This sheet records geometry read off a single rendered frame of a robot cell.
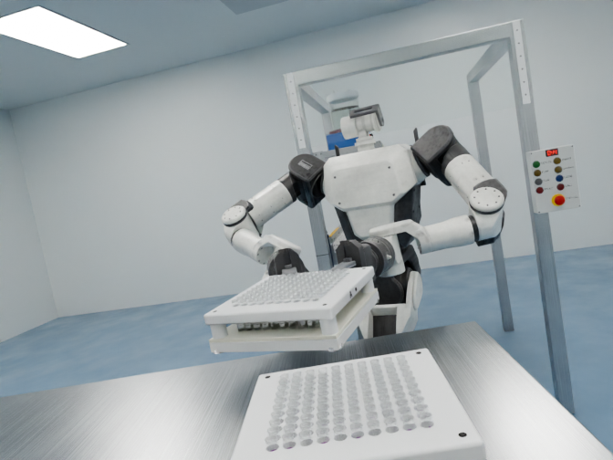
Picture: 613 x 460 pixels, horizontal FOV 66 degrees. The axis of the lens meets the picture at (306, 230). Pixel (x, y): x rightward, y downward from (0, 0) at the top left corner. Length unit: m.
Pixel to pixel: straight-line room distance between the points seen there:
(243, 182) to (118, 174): 1.71
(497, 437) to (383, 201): 0.86
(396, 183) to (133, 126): 5.47
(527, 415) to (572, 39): 5.45
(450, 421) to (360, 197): 0.95
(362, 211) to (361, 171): 0.12
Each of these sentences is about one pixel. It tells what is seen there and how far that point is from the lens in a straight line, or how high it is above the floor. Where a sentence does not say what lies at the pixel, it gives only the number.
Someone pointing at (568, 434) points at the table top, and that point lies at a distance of 0.65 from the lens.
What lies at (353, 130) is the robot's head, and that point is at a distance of 1.45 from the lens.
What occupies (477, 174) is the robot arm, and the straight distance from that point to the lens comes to 1.30.
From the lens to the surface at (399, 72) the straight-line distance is 2.21.
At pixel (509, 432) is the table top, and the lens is 0.65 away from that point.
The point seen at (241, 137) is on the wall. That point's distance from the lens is 5.95.
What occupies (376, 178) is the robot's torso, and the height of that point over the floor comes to 1.20.
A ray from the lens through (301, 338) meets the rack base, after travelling 0.78.
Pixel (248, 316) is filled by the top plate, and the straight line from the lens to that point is 0.82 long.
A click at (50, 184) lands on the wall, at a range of 7.33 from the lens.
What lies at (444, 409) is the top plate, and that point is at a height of 0.96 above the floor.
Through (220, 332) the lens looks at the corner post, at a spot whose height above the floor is 0.99.
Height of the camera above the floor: 1.22
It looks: 5 degrees down
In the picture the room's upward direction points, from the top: 10 degrees counter-clockwise
